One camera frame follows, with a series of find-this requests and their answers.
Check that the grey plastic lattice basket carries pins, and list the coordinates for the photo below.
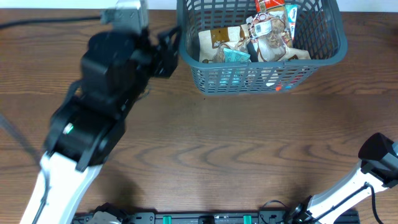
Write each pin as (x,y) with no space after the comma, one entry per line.
(318,30)

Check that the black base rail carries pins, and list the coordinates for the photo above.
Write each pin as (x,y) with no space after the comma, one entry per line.
(108,213)

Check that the blue Kleenex tissue pack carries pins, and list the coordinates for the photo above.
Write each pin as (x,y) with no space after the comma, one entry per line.
(292,11)

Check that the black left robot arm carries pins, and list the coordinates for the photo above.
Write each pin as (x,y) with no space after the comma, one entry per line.
(115,71)

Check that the red San Remo spaghetti pack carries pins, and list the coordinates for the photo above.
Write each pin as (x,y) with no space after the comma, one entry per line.
(269,5)

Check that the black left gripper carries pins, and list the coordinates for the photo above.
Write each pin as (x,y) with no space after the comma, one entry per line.
(162,65)

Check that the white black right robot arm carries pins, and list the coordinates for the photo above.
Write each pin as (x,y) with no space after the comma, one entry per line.
(376,171)

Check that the teal white snack packet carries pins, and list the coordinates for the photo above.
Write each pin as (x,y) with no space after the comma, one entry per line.
(235,56)

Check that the beige brown snack bag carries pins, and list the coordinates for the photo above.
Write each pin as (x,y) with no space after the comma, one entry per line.
(270,38)

